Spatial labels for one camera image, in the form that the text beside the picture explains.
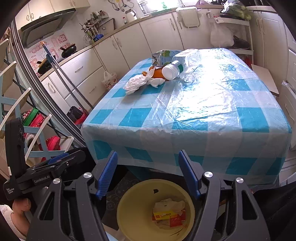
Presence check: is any yellow red snack wrapper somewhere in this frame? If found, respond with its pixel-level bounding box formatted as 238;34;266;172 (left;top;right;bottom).
152;198;186;230

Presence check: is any white tissue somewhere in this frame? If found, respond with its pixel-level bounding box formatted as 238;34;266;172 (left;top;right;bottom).
123;74;166;95

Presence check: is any orange peel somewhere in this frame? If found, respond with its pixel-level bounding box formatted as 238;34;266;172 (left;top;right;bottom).
142;66;165;80

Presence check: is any yellow trash bucket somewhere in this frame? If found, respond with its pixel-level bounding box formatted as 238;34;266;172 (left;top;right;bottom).
116;179;195;240

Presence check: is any person's left hand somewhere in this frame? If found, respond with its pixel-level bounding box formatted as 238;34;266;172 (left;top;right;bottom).
11;198;31;236

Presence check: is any blue checkered plastic tablecloth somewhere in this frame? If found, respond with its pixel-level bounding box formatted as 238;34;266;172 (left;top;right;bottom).
81;49;292;185

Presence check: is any floral shopping bag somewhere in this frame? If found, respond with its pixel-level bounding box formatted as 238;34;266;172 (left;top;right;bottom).
102;71;118;90

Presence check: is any clear plastic bottle white cap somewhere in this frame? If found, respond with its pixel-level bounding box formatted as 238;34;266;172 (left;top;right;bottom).
162;57;192;80

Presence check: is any green white milk carton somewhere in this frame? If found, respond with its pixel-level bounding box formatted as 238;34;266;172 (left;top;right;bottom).
152;50;181;67

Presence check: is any white folding stool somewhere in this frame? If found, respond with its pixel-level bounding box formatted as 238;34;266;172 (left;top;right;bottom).
251;64;280;96

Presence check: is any black wok pan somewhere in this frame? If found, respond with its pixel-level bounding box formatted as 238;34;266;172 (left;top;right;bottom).
60;44;77;59

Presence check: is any white plastic bag hanging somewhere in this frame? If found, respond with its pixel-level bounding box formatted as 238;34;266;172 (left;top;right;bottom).
210;22;234;48

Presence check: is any black range hood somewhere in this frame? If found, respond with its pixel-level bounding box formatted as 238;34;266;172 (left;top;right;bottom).
18;8;76;48

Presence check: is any white shelf rack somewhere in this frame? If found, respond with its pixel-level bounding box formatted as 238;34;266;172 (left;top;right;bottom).
209;16;254;66

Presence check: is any white electric kettle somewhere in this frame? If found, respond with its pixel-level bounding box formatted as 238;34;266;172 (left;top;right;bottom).
125;9;137;23

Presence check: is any bag of green vegetables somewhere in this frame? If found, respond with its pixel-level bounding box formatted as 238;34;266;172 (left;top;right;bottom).
221;0;251;21

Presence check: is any blue handled broom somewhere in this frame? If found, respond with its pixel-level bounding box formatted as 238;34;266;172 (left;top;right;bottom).
41;41;94;113

